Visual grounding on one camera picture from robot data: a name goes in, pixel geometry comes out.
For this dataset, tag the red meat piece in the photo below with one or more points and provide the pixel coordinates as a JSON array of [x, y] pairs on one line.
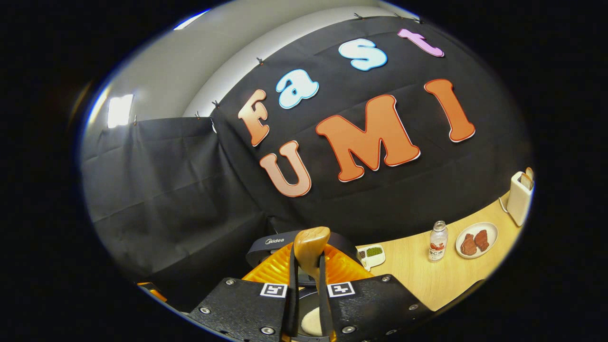
[[482, 240], [468, 245]]

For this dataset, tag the dark grey rice cooker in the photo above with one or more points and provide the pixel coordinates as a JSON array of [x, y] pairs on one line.
[[266, 244]]

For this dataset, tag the white divided bean dish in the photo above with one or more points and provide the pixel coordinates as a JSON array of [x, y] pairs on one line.
[[373, 254]]

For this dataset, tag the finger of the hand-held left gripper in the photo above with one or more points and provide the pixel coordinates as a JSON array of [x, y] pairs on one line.
[[153, 289]]

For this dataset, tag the wooden spoon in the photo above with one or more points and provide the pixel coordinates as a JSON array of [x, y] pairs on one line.
[[311, 247]]

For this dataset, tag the toasted bread slice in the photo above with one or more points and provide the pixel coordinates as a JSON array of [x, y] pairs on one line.
[[525, 181], [530, 172]]

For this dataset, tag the black backdrop cloth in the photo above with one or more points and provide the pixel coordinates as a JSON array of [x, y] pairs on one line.
[[190, 190]]

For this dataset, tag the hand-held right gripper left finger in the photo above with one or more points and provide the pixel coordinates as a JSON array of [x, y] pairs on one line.
[[292, 308]]

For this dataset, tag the white toaster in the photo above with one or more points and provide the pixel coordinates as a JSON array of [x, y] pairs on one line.
[[517, 202]]

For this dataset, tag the small clear drink bottle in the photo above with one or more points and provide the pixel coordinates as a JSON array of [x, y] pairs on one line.
[[438, 242]]

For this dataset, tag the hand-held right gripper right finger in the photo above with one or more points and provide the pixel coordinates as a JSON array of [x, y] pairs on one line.
[[325, 308]]

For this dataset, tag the white round plate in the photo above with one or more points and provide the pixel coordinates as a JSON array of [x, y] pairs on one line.
[[491, 230]]

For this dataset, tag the ceiling light panel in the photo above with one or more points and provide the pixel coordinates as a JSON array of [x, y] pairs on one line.
[[119, 110], [190, 20]]

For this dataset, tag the white rice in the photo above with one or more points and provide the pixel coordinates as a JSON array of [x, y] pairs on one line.
[[311, 323]]

